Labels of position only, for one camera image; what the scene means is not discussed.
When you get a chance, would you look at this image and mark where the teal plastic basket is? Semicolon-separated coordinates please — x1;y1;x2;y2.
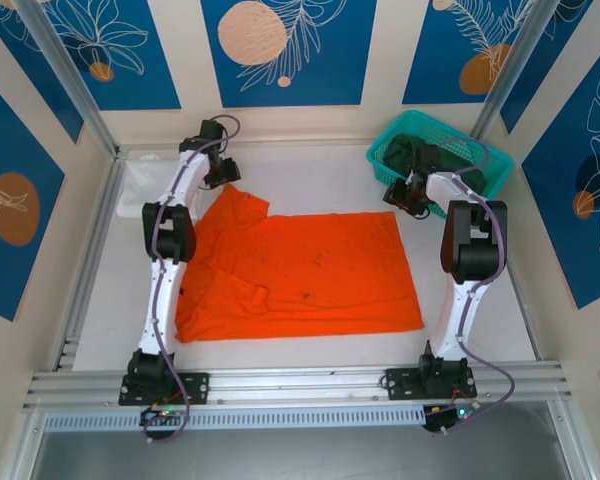
365;110;515;210

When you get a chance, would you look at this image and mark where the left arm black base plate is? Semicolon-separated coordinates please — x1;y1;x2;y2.
118;370;212;406

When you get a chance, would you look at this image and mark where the left aluminium frame post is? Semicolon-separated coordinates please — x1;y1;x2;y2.
17;0;120;157

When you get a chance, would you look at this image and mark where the right aluminium table rail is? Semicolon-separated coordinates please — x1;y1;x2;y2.
502;264;544;362

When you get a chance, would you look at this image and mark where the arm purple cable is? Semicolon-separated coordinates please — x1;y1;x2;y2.
429;138;516;434
142;114;242;444

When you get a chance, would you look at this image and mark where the left aluminium table rail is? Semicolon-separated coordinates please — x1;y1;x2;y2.
54;147;126;372

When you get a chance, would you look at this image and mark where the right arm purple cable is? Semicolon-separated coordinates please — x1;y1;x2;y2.
429;138;516;434

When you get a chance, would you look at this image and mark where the grey slotted cable duct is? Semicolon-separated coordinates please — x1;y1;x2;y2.
44;405;426;432

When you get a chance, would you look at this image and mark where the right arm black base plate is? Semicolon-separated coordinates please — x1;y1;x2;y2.
384;367;479;401

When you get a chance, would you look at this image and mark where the orange t-shirt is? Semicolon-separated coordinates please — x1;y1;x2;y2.
173;183;425;344

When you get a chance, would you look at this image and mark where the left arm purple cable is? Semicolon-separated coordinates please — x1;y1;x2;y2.
142;114;242;444

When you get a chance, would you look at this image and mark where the right aluminium frame post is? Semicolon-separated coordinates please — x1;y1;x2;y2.
472;0;554;142

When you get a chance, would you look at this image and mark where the wide aluminium base rail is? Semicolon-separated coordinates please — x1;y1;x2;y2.
22;359;574;411

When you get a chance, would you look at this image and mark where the aluminium frame post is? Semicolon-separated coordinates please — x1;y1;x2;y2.
17;0;120;157
472;0;554;142

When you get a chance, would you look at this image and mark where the dark green t-shirt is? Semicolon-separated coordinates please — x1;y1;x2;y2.
383;132;487;194

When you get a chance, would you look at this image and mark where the aluminium table rail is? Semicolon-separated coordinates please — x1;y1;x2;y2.
502;264;544;362
54;147;126;372

